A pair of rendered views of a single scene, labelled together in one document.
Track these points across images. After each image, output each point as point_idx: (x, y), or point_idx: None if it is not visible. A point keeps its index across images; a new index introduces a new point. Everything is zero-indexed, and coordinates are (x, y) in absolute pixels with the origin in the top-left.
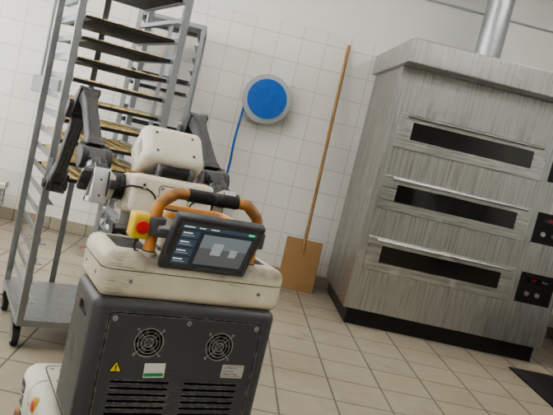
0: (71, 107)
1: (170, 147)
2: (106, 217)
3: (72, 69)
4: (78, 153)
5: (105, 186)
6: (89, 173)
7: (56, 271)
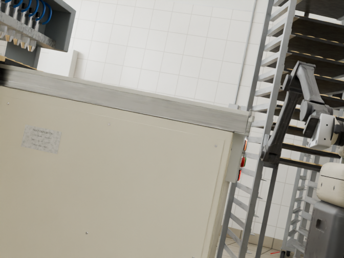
0: (288, 81)
1: None
2: (305, 208)
3: (283, 60)
4: (302, 109)
5: (330, 131)
6: (315, 120)
7: (259, 256)
